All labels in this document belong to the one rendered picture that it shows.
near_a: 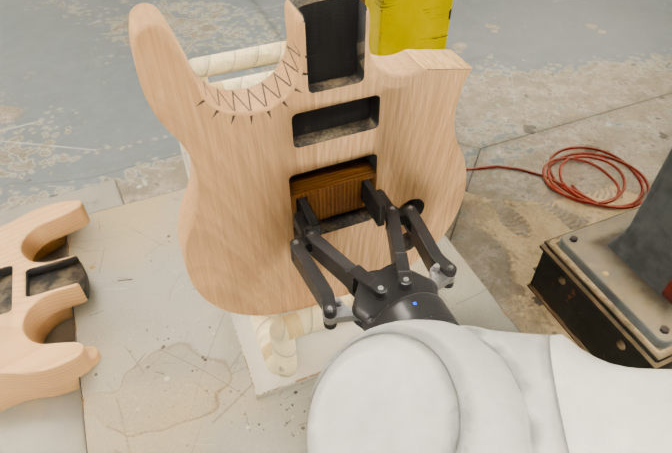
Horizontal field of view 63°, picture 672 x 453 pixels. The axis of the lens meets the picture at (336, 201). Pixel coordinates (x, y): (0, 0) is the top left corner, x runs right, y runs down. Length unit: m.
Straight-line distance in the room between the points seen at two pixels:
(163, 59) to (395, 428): 0.34
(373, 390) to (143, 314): 0.71
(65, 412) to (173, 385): 0.16
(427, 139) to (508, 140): 2.22
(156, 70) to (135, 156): 2.31
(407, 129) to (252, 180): 0.17
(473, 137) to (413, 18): 1.01
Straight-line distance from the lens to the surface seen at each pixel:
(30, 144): 3.05
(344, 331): 0.83
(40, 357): 0.85
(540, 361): 0.26
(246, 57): 0.90
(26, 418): 0.92
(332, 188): 0.59
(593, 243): 1.98
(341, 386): 0.23
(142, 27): 0.45
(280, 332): 0.71
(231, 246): 0.60
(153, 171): 2.65
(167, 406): 0.82
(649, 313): 1.88
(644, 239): 1.90
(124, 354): 0.88
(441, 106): 0.59
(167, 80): 0.47
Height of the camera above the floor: 1.64
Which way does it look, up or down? 44 degrees down
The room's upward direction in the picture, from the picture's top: straight up
